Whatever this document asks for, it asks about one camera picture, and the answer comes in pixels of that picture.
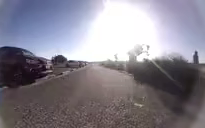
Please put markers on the row of low bushes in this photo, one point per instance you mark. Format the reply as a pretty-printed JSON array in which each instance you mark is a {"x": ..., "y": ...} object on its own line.
[{"x": 113, "y": 64}]

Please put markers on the vehicle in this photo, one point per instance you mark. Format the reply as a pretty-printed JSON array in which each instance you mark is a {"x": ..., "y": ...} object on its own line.
[{"x": 72, "y": 63}]

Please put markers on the grey gravel path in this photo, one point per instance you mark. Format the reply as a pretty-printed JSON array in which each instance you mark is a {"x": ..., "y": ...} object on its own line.
[{"x": 90, "y": 100}]

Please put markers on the small bare tree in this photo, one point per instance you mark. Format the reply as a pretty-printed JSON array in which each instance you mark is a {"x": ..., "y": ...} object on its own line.
[{"x": 138, "y": 51}]

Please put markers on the dark round tree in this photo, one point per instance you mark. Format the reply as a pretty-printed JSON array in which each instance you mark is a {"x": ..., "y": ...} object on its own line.
[{"x": 59, "y": 59}]

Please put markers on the dark asphalt parking lot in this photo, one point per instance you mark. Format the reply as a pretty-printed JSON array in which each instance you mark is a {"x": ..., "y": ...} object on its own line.
[{"x": 58, "y": 70}]

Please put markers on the pale concrete kerb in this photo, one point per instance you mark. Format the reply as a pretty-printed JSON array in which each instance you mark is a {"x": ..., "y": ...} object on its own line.
[{"x": 56, "y": 76}]

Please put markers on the low dark bush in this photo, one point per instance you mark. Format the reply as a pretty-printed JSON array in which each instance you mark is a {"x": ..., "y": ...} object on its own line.
[{"x": 166, "y": 75}]

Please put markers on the dark car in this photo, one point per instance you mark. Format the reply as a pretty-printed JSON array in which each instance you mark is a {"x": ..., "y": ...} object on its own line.
[{"x": 16, "y": 66}]

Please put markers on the dark narrow tower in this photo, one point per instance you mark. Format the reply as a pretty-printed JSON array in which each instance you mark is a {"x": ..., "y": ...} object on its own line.
[{"x": 196, "y": 57}]

